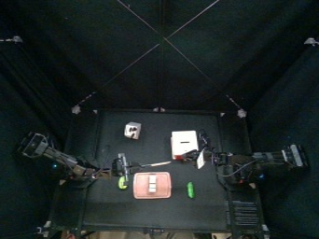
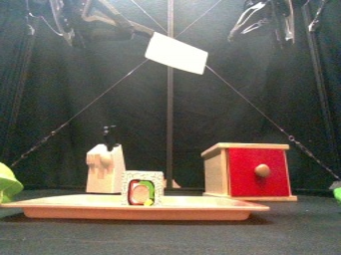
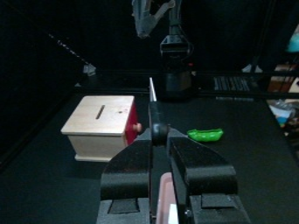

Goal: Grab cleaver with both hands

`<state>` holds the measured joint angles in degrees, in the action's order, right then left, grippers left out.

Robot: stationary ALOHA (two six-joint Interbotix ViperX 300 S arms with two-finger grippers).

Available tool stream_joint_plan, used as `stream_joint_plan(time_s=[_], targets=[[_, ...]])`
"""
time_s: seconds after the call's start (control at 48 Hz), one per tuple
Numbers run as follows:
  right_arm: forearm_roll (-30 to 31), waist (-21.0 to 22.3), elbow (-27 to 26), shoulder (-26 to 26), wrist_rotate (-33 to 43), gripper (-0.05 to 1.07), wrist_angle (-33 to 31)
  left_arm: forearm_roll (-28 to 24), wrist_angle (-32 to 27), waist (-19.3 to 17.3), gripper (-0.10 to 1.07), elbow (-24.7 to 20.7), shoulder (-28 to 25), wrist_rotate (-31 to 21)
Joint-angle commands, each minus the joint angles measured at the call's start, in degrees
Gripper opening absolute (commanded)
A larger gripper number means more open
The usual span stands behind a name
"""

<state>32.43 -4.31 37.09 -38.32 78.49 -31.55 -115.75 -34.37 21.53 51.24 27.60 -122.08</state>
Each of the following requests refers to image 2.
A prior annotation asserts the white toy cleaver black handle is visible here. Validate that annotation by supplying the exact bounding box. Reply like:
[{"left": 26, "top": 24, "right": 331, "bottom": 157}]
[{"left": 128, "top": 27, "right": 209, "bottom": 76}]

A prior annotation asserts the wooden toy knife block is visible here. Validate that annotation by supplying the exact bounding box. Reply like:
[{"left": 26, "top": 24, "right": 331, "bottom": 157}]
[{"left": 84, "top": 142, "right": 128, "bottom": 195}]

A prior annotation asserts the red drawer with wooden knob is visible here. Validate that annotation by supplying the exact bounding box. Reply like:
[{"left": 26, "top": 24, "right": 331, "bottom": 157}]
[{"left": 226, "top": 147, "right": 292, "bottom": 198}]

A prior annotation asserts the wooden drawer box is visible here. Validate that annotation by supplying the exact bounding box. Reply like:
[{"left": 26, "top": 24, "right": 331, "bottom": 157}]
[{"left": 199, "top": 141, "right": 298, "bottom": 203}]

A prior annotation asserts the toy sushi roll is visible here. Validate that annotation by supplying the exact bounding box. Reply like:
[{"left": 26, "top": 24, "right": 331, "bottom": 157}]
[{"left": 120, "top": 169, "right": 165, "bottom": 207}]

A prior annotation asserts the light green crumpled object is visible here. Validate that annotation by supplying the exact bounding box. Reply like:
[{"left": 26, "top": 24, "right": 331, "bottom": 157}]
[{"left": 0, "top": 161, "right": 25, "bottom": 205}]

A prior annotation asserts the orange rectangular tray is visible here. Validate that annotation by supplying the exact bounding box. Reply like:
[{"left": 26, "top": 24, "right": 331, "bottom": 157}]
[{"left": 0, "top": 193, "right": 271, "bottom": 222}]

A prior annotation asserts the diagonal wire with turnbuckle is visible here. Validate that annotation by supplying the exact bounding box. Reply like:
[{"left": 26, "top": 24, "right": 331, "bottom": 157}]
[
  {"left": 129, "top": 0, "right": 341, "bottom": 182},
  {"left": 9, "top": 0, "right": 223, "bottom": 168}
]

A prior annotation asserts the vertical metal frame pole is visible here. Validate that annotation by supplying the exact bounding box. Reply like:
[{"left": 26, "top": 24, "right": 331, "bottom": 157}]
[{"left": 164, "top": 0, "right": 180, "bottom": 190}]

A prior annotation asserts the black-handled toy knife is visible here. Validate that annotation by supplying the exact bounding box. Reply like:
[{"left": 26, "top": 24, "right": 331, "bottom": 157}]
[{"left": 101, "top": 125, "right": 119, "bottom": 152}]

